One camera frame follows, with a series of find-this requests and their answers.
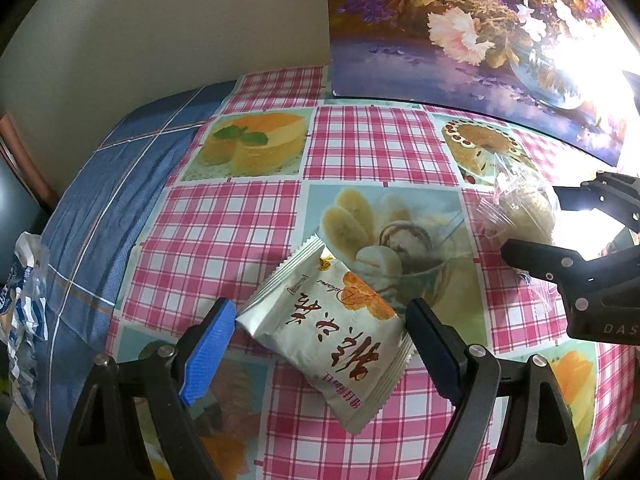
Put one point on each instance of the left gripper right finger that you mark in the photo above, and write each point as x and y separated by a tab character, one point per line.
461	372

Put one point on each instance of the blue quilted cloth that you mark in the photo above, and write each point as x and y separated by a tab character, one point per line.
89	237

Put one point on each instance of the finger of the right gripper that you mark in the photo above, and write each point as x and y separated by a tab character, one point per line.
559	265
617	195

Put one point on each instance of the white silver snack sachet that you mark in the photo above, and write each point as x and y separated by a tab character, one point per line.
334	328

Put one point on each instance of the flower painting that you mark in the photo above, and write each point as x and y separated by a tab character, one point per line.
560	67

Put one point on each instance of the checkered fruit tablecloth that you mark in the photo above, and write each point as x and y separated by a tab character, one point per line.
269	161

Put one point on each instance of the crumpled blue white wrapper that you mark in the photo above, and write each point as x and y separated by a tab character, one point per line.
23	315

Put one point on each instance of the clear white pastry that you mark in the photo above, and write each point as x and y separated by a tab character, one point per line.
521	206

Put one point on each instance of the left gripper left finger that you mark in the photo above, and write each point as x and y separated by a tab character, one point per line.
182	372

